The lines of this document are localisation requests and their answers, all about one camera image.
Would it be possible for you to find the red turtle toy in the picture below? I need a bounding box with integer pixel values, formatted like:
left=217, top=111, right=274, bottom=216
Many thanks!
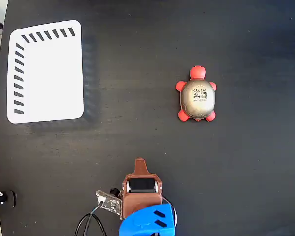
left=174, top=64, right=217, bottom=123

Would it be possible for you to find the white tray with black stripes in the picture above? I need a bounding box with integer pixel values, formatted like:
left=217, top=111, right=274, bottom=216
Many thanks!
left=6, top=19, right=85, bottom=125

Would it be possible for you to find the black table clamp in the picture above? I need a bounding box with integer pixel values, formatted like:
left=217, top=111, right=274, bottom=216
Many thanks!
left=0, top=190, right=17, bottom=219

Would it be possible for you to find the bare camera circuit board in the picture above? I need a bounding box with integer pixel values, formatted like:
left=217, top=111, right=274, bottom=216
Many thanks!
left=95, top=188, right=123, bottom=220

